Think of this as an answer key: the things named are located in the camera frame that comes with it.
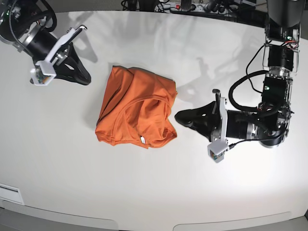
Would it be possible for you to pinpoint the white power strip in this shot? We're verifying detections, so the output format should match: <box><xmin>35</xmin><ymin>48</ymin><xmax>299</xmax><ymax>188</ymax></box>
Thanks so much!
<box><xmin>154</xmin><ymin>0</ymin><xmax>230</xmax><ymax>14</ymax></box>

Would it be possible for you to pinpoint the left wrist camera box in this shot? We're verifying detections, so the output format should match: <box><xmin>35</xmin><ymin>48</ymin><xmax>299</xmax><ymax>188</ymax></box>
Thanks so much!
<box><xmin>207</xmin><ymin>140</ymin><xmax>229</xmax><ymax>163</ymax></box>

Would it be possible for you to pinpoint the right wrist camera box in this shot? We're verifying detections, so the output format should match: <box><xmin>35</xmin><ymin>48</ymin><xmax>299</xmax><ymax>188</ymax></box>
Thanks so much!
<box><xmin>30</xmin><ymin>61</ymin><xmax>56</xmax><ymax>86</ymax></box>

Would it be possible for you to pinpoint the black electronics box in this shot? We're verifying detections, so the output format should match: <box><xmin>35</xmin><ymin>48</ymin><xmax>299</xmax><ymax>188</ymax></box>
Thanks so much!
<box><xmin>236</xmin><ymin>9</ymin><xmax>268</xmax><ymax>28</ymax></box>

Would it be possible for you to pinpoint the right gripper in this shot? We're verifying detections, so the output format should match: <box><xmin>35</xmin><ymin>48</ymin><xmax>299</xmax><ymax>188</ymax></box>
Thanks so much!
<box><xmin>23</xmin><ymin>25</ymin><xmax>91</xmax><ymax>86</ymax></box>

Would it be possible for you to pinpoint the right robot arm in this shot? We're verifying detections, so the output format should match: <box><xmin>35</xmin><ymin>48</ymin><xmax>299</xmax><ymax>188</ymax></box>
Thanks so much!
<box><xmin>0</xmin><ymin>0</ymin><xmax>91</xmax><ymax>86</ymax></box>

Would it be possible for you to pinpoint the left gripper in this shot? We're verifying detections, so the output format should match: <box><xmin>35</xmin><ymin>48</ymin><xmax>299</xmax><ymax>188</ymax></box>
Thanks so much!
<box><xmin>175</xmin><ymin>89</ymin><xmax>257</xmax><ymax>142</ymax></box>

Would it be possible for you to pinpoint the white neck label tag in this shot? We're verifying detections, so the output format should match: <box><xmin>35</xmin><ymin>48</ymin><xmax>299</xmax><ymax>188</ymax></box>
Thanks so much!
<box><xmin>140</xmin><ymin>136</ymin><xmax>146</xmax><ymax>144</ymax></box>

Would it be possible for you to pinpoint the white paper label sheet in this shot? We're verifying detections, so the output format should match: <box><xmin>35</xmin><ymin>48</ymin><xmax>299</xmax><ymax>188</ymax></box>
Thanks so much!
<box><xmin>0</xmin><ymin>184</ymin><xmax>25</xmax><ymax>205</ymax></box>

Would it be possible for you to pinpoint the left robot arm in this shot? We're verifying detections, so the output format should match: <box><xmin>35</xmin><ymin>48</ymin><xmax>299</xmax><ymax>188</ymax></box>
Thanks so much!
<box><xmin>175</xmin><ymin>0</ymin><xmax>306</xmax><ymax>149</ymax></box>

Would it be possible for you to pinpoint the orange T-shirt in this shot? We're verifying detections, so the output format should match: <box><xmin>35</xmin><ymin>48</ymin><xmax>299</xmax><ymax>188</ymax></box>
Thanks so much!
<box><xmin>95</xmin><ymin>65</ymin><xmax>178</xmax><ymax>149</ymax></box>

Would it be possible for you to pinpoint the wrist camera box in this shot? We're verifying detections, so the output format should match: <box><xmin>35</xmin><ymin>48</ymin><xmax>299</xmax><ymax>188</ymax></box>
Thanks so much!
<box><xmin>207</xmin><ymin>140</ymin><xmax>229</xmax><ymax>163</ymax></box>
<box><xmin>30</xmin><ymin>61</ymin><xmax>56</xmax><ymax>86</ymax></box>

